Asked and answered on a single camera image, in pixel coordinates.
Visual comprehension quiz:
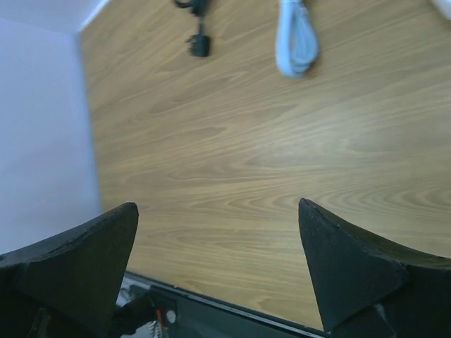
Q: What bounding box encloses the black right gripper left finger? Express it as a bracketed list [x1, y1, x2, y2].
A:
[1, 202, 139, 337]

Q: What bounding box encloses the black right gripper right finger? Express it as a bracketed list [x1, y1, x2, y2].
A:
[298, 199, 450, 337]

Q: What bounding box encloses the light blue power strip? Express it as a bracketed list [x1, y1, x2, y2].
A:
[275, 0, 319, 78]

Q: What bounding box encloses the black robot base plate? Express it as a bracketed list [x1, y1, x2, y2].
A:
[117, 272, 329, 338]

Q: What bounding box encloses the black power cable with plug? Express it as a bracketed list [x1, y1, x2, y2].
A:
[172, 0, 214, 58]

